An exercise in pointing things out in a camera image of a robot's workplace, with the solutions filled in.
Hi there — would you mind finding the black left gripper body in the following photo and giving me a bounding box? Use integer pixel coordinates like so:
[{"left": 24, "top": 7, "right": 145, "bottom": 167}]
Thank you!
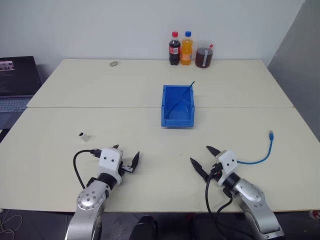
[{"left": 120, "top": 161, "right": 134, "bottom": 177}]

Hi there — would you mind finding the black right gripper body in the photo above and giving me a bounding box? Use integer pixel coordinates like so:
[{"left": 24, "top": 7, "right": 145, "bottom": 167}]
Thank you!
[{"left": 206, "top": 161, "right": 225, "bottom": 183}]

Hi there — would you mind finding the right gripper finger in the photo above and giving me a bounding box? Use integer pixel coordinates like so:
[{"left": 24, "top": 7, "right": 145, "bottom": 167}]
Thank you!
[
  {"left": 205, "top": 145, "right": 222, "bottom": 158},
  {"left": 189, "top": 157, "right": 209, "bottom": 182}
]

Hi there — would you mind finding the small white connector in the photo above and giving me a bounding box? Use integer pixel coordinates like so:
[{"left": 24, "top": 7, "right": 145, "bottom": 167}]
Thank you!
[{"left": 78, "top": 131, "right": 91, "bottom": 143}]

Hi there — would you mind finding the blue plastic storage bin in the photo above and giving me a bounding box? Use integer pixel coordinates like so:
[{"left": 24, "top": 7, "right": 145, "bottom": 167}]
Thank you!
[{"left": 160, "top": 84, "right": 196, "bottom": 130}]

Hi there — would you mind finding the dark rounded shape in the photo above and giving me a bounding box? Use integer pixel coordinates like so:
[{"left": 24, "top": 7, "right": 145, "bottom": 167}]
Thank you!
[{"left": 130, "top": 215, "right": 159, "bottom": 240}]

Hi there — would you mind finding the clear jug with brown liquid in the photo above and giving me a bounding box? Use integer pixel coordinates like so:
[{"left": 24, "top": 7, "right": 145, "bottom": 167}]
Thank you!
[{"left": 195, "top": 39, "right": 216, "bottom": 69}]

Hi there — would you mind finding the orange soda bottle, blue cap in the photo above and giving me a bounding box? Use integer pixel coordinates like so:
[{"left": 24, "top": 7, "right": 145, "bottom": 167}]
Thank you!
[{"left": 180, "top": 30, "right": 194, "bottom": 66}]

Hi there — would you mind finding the cola bottle with red cap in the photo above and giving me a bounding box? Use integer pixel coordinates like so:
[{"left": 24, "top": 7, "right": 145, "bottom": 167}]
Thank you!
[{"left": 168, "top": 31, "right": 182, "bottom": 67}]

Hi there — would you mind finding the dark laptop computer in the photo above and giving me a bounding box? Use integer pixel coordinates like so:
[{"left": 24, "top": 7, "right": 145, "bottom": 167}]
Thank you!
[{"left": 0, "top": 55, "right": 42, "bottom": 130}]

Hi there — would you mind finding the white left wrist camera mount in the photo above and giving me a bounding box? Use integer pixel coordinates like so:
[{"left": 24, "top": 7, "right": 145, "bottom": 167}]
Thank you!
[{"left": 98, "top": 147, "right": 125, "bottom": 186}]

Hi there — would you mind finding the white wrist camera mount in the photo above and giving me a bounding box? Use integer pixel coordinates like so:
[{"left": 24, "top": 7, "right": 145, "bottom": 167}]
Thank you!
[
  {"left": 98, "top": 147, "right": 125, "bottom": 186},
  {"left": 215, "top": 149, "right": 238, "bottom": 187}
]

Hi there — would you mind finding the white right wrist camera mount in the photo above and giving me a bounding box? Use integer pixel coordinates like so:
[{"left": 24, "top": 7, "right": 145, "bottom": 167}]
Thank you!
[{"left": 215, "top": 149, "right": 238, "bottom": 187}]

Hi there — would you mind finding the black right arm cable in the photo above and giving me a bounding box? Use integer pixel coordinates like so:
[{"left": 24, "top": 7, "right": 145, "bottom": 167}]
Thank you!
[{"left": 204, "top": 169, "right": 236, "bottom": 240}]

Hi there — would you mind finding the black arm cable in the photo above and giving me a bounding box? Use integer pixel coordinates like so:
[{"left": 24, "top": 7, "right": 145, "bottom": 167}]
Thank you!
[
  {"left": 72, "top": 148, "right": 102, "bottom": 191},
  {"left": 204, "top": 169, "right": 236, "bottom": 240}
]

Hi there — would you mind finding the blue ethernet cable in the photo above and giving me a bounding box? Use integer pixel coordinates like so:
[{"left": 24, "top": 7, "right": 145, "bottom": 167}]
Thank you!
[{"left": 236, "top": 129, "right": 275, "bottom": 165}]

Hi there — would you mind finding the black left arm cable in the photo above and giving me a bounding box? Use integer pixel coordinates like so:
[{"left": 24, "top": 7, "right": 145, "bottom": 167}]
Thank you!
[{"left": 72, "top": 148, "right": 102, "bottom": 191}]

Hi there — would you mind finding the thin dark blue rod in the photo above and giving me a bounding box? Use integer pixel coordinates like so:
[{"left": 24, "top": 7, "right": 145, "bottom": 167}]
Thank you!
[{"left": 166, "top": 80, "right": 196, "bottom": 120}]

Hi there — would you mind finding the thin white floor cable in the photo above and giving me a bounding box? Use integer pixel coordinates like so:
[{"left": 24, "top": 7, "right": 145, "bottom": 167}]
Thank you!
[{"left": 0, "top": 208, "right": 24, "bottom": 240}]

